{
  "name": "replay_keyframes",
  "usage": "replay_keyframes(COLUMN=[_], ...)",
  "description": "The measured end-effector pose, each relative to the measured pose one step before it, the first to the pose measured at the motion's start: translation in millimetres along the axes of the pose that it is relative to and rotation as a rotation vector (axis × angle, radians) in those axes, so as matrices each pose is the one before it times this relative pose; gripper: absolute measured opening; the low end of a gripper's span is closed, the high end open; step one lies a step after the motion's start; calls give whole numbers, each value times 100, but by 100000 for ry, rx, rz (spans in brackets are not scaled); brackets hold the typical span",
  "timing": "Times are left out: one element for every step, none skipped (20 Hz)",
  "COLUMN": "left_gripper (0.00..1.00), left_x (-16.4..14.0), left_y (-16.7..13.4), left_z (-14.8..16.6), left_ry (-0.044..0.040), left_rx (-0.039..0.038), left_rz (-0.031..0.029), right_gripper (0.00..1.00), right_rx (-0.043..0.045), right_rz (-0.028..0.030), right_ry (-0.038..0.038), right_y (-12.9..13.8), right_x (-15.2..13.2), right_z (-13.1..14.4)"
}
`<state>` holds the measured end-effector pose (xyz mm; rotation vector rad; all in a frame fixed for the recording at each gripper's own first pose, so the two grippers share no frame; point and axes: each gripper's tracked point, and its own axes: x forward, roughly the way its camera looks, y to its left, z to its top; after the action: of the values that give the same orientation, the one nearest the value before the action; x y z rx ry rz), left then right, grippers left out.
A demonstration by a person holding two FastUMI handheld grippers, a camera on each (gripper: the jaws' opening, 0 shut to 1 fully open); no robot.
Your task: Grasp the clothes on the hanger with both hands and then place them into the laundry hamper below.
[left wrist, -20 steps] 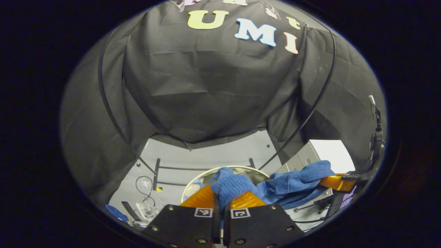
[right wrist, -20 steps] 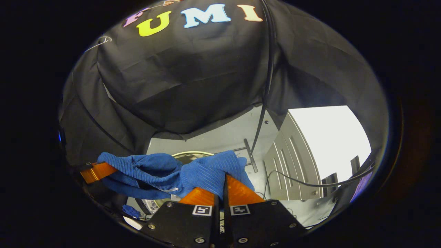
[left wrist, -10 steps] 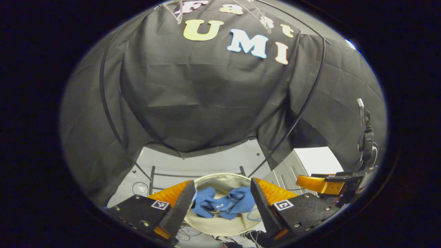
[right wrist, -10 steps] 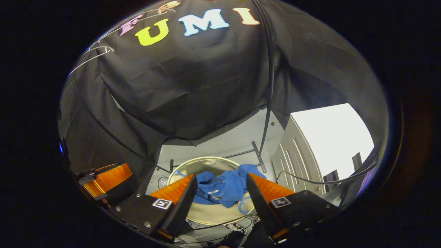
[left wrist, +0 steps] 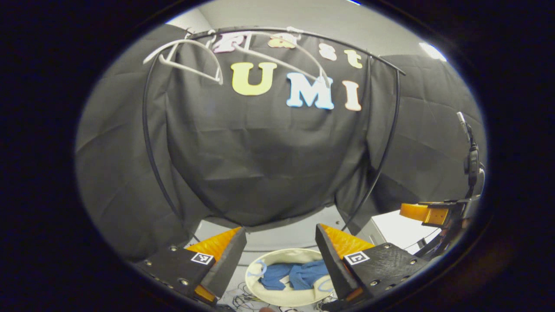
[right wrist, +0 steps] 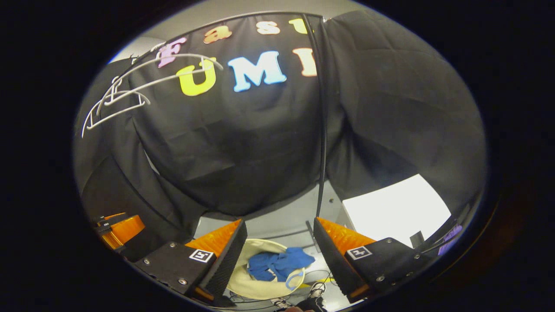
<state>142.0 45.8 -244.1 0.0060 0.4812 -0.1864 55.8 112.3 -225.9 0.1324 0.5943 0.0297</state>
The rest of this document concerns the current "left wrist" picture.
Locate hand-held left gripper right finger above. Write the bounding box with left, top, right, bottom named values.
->
left=315, top=223, right=431, bottom=310

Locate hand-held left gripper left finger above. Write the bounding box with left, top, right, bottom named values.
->
left=134, top=226, right=248, bottom=307

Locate blue corduroy jacket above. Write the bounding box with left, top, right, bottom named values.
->
left=259, top=259, right=330, bottom=291

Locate cream round laundry hamper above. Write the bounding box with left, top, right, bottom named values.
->
left=245, top=248, right=336, bottom=308

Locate black metal clothes rack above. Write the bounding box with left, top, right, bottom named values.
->
left=142, top=27, right=407, bottom=243

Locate white plastic clothes hanger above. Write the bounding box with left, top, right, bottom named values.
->
left=219, top=27, right=331, bottom=87
left=143, top=38, right=224, bottom=85

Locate ceiling light panel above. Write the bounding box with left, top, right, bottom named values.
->
left=418, top=42, right=447, bottom=62

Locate tangle of black cables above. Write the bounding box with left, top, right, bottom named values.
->
left=229, top=282, right=261, bottom=311

